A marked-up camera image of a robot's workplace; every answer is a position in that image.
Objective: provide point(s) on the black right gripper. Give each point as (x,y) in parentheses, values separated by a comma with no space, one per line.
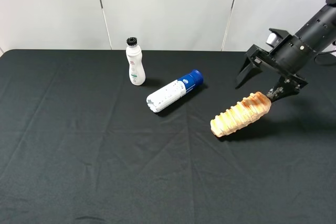
(289,56)

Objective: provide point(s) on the sliced bread loaf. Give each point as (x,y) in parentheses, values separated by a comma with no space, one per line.
(243,113)

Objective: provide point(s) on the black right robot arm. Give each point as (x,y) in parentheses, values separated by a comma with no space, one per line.
(324,20)

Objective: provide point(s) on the white blue cylindrical can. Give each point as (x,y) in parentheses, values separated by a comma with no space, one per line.
(165,96)

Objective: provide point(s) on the white bottle black cap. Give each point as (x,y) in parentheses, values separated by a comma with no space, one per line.
(134,57)

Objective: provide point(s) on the black tablecloth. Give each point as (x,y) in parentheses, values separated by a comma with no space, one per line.
(79,143)

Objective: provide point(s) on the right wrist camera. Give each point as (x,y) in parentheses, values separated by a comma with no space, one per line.
(273,40)

